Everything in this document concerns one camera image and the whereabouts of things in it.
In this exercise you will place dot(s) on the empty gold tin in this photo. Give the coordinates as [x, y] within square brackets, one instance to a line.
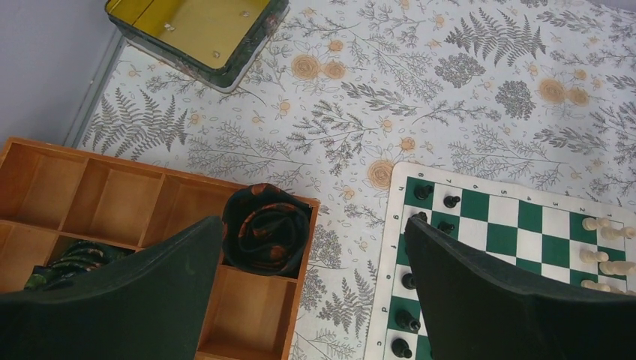
[212, 41]

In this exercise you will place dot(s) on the floral table mat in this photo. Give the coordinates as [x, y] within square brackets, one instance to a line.
[536, 93]

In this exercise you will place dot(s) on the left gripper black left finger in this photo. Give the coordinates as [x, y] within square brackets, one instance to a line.
[148, 305]

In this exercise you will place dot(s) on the green white chess board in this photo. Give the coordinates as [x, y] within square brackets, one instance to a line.
[558, 237]

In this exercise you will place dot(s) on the dark spinning top upper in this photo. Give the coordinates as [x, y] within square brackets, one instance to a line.
[79, 258]

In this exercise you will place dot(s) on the orange compartment tray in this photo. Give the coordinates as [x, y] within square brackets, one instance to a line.
[52, 196]

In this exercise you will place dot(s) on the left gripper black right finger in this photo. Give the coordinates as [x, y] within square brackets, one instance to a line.
[476, 306]

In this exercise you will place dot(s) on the black chess pawn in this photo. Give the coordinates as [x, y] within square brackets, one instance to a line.
[401, 349]

